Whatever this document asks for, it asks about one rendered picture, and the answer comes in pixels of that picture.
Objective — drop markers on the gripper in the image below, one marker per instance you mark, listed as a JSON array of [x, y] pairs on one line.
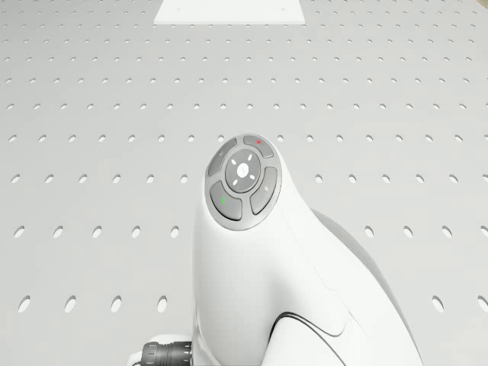
[[167, 352]]

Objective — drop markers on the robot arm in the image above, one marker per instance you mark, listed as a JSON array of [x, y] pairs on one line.
[[244, 267]]

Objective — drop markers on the white board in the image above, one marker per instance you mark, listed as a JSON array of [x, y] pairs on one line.
[[228, 13]]

